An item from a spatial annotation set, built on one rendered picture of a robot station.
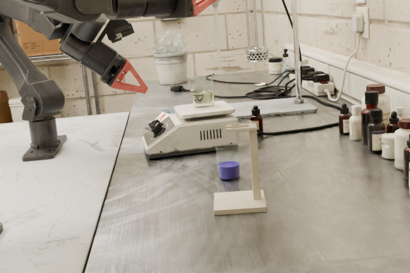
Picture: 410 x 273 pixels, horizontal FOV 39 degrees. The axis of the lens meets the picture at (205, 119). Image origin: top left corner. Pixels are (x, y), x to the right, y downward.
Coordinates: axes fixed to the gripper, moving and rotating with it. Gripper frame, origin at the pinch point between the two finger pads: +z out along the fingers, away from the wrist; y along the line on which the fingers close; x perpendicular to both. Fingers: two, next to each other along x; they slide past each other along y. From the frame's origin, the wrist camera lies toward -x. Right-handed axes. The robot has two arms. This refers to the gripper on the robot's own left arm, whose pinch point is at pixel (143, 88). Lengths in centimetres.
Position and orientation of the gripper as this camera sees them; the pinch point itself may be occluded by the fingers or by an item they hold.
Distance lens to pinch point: 128.9
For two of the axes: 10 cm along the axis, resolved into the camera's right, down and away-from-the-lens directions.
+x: -5.5, 8.3, 0.6
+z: 8.2, 5.2, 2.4
